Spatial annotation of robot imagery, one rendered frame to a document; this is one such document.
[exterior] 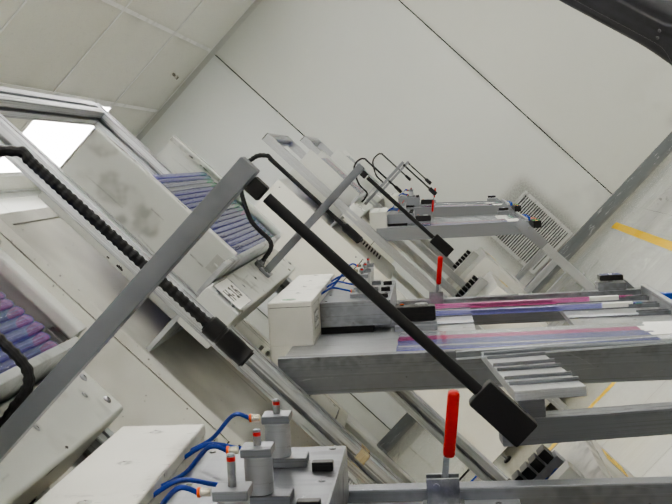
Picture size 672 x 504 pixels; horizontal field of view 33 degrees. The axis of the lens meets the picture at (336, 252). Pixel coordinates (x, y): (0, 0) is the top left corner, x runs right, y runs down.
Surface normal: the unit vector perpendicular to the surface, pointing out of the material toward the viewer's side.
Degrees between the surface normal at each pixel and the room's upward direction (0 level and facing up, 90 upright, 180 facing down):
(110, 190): 90
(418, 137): 90
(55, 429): 90
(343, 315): 90
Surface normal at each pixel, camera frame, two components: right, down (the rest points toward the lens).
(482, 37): -0.08, 0.08
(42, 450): 0.67, -0.73
